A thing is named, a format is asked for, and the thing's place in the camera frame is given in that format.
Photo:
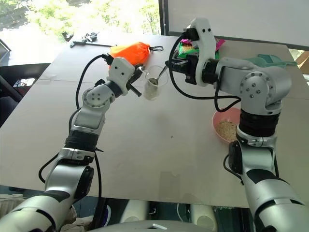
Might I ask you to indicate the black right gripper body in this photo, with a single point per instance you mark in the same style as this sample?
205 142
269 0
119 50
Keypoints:
192 70

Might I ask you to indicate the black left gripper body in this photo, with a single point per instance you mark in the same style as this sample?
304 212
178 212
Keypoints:
136 75

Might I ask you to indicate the clear glass mug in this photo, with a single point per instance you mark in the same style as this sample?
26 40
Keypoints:
154 71

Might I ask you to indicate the metal spoon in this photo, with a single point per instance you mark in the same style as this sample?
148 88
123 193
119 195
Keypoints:
154 82

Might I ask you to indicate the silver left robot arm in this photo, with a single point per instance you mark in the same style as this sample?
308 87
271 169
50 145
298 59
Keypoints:
94 99

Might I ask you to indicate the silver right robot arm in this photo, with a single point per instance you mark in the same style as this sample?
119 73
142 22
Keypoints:
258 87

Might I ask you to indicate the oatmeal in glass mug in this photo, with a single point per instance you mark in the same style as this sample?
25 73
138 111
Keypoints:
150 91

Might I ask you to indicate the pink bowl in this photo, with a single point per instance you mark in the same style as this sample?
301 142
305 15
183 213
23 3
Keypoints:
218 117

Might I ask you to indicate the oatmeal in pink bowl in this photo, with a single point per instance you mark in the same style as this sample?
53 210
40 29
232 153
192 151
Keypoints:
225 130

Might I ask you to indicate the teal plastic scoop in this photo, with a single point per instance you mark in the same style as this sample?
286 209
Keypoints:
270 60

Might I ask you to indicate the green snack packet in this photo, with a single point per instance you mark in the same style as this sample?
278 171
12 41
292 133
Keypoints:
186 50

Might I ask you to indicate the magenta snack packet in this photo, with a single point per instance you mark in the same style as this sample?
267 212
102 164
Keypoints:
220 44

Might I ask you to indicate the black key bunch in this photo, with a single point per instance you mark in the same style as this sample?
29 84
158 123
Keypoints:
90 37

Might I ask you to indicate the long black bar tool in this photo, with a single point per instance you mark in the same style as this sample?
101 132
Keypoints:
79 43

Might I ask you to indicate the white roller blind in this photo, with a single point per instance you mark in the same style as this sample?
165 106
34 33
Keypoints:
241 17

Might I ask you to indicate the small black clamp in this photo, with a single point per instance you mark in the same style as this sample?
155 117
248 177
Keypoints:
66 35

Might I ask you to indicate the wooden box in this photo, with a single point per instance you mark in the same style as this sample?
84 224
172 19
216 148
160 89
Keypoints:
303 59

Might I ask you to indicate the white rounded robot leg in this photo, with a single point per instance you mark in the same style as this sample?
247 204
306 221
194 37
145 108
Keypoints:
204 215
134 212

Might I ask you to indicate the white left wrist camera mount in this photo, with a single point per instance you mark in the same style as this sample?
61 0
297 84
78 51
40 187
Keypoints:
120 70

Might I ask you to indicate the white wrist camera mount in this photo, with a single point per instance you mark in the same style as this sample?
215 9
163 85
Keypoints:
120 70
205 38

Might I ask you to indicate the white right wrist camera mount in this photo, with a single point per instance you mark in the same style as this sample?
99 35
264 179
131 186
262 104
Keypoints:
205 38

